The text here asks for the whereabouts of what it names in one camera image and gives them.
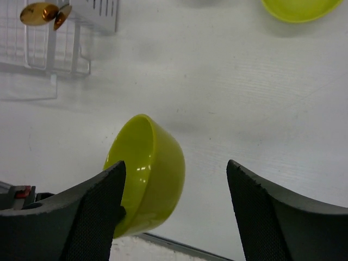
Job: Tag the white wire dish rack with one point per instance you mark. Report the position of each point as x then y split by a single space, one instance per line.
35 59

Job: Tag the grey cutlery holder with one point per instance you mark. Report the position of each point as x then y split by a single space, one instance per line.
101 14

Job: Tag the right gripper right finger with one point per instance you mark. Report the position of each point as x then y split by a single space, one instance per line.
276 223

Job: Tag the gold spoon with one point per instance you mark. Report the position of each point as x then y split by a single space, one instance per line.
38 14
62 16

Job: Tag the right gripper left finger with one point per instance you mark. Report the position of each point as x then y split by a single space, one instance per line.
75 224

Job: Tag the green bowl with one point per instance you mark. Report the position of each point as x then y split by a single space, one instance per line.
299 11
155 174

